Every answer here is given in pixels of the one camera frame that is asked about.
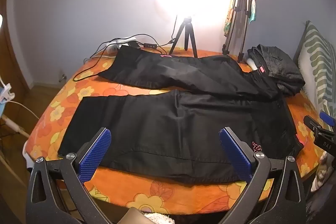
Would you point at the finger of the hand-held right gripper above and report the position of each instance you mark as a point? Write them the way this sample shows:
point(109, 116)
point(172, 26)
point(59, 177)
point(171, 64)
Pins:
point(324, 142)
point(328, 120)

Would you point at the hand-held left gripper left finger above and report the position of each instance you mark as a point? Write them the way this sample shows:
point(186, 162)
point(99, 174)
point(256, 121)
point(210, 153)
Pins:
point(94, 155)

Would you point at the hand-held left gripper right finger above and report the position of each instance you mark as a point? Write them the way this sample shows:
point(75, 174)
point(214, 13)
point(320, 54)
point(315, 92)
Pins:
point(236, 155)

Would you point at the black pants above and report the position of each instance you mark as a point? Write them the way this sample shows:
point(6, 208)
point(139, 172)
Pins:
point(157, 129)

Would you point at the green striped pillow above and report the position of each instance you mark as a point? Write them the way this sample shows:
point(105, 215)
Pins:
point(320, 61)

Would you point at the orange floral bedspread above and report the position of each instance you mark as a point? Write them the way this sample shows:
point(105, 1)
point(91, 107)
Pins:
point(183, 195)

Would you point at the dark grey folded clothes pile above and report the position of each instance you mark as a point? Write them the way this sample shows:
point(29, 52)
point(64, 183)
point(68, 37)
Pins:
point(283, 66)

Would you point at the wooden stick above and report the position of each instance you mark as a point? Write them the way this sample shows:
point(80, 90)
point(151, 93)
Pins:
point(14, 127)

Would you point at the cream fuzzy cloth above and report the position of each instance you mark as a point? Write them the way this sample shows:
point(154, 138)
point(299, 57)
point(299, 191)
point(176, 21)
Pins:
point(160, 218)

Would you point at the white bottle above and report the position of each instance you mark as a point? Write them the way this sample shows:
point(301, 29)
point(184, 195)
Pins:
point(252, 62)

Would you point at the white power strip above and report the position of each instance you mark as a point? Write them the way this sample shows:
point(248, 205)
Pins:
point(122, 41)

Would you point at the wooden door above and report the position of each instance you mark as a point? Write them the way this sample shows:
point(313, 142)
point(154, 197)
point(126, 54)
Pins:
point(10, 56)

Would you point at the floral hanging cloth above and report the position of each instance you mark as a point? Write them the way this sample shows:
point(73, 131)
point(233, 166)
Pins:
point(229, 19)

